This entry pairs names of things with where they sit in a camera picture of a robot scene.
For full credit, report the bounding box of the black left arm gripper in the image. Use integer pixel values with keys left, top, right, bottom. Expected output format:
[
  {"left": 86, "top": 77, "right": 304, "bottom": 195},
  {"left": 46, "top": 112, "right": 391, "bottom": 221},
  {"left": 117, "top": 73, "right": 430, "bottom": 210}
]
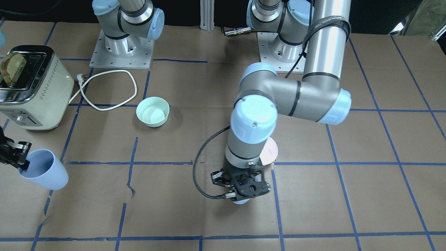
[{"left": 210, "top": 164, "right": 271, "bottom": 201}]

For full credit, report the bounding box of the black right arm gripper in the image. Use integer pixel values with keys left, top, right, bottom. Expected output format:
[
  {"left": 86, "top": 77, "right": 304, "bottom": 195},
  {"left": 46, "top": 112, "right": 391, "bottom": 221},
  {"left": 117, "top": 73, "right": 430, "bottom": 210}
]
[{"left": 0, "top": 127, "right": 32, "bottom": 169}]

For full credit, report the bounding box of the light blue plastic cup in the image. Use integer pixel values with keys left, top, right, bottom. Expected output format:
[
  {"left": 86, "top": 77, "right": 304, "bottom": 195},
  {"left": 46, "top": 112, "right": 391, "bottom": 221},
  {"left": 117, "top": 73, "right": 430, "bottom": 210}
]
[{"left": 18, "top": 149, "right": 69, "bottom": 190}]

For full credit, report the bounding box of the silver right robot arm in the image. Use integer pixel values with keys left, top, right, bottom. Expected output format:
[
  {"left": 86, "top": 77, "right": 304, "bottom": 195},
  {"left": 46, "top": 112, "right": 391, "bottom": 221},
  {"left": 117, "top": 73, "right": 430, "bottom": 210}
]
[{"left": 1, "top": 0, "right": 164, "bottom": 130}]

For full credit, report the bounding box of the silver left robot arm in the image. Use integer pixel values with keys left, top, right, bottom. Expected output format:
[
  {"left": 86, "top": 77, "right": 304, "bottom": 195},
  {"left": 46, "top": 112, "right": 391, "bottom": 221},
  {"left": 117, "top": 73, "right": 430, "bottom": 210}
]
[{"left": 202, "top": 0, "right": 352, "bottom": 202}]

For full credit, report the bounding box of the pink bowl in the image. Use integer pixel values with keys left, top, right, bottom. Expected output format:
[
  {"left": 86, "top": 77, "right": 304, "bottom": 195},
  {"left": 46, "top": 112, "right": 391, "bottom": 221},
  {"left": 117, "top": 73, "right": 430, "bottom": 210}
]
[{"left": 259, "top": 137, "right": 278, "bottom": 166}]

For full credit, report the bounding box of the cream chrome toaster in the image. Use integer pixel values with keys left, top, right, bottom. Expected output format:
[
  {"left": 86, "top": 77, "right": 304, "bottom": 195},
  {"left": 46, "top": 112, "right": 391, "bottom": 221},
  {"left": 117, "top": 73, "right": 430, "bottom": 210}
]
[{"left": 1, "top": 45, "right": 74, "bottom": 130}]

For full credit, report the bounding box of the toast slice in toaster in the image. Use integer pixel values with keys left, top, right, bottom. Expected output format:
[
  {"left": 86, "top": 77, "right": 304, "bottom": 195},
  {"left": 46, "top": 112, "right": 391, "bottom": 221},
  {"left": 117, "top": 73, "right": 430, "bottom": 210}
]
[{"left": 0, "top": 52, "right": 27, "bottom": 88}]

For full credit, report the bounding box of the mint green bowl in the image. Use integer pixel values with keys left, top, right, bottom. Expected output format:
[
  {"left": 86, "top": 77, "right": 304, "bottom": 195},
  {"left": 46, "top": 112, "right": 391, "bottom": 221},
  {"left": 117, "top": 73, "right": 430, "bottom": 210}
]
[{"left": 136, "top": 97, "right": 170, "bottom": 127}]

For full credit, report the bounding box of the white power cable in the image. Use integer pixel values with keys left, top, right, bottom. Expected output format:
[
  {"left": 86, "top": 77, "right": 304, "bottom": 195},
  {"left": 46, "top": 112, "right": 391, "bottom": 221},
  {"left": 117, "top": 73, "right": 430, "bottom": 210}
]
[{"left": 68, "top": 70, "right": 138, "bottom": 111}]

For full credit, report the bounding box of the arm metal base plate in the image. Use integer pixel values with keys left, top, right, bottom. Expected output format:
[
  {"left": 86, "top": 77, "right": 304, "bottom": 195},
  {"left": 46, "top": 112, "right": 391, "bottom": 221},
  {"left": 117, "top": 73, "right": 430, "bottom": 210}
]
[
  {"left": 89, "top": 30, "right": 154, "bottom": 70},
  {"left": 257, "top": 32, "right": 303, "bottom": 64}
]

